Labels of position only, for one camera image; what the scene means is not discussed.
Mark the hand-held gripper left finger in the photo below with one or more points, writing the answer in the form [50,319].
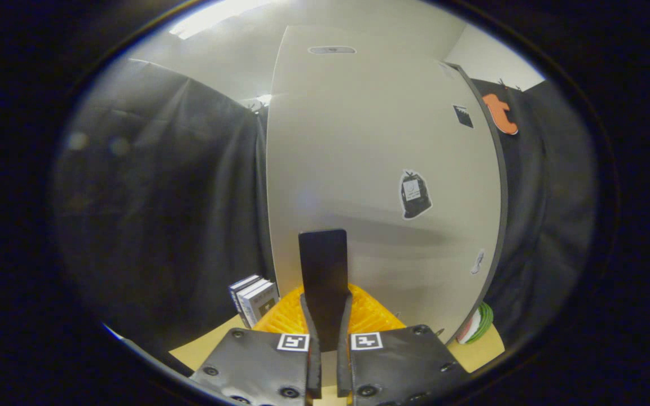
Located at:
[313,366]

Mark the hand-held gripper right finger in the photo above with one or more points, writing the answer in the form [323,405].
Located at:
[343,366]

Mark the white shoe cabinet door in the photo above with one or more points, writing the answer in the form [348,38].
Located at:
[359,141]

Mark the grey cover book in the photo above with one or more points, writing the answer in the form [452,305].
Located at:
[262,304]

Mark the blue spine book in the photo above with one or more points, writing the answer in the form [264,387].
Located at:
[240,287]

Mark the watermelon pattern toy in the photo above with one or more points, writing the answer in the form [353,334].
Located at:
[480,324]

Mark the black backdrop cloth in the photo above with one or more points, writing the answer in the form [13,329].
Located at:
[161,197]

